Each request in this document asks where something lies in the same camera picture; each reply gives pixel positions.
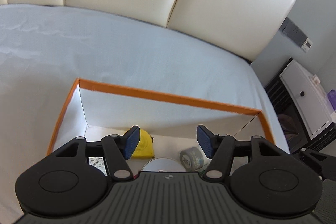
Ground white drawstring pouch with label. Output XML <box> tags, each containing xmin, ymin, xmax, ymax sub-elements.
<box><xmin>88</xmin><ymin>157</ymin><xmax>108</xmax><ymax>176</ymax></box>

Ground round white compact case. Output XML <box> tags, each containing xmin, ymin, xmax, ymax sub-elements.
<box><xmin>142</xmin><ymin>157</ymin><xmax>186</xmax><ymax>172</ymax></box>

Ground yellow tape measure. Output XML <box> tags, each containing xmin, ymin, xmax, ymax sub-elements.
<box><xmin>131</xmin><ymin>129</ymin><xmax>154</xmax><ymax>159</ymax></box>

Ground small grey jar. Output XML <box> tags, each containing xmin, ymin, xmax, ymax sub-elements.
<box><xmin>179</xmin><ymin>147</ymin><xmax>209</xmax><ymax>172</ymax></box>

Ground orange cardboard storage box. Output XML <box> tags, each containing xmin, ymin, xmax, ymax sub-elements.
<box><xmin>47</xmin><ymin>79</ymin><xmax>275</xmax><ymax>160</ymax></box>

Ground purple tissue pack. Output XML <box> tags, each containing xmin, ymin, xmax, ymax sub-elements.
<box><xmin>327</xmin><ymin>89</ymin><xmax>336</xmax><ymax>111</ymax></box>

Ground white bed sheet mattress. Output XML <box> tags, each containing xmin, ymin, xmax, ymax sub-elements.
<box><xmin>1</xmin><ymin>5</ymin><xmax>288</xmax><ymax>223</ymax></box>

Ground white wall thermostat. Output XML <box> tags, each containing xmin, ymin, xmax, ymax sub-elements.
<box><xmin>301</xmin><ymin>38</ymin><xmax>312</xmax><ymax>53</ymax></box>

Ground grey wall switch panel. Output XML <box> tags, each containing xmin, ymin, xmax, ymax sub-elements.
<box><xmin>279</xmin><ymin>17</ymin><xmax>307</xmax><ymax>47</ymax></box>

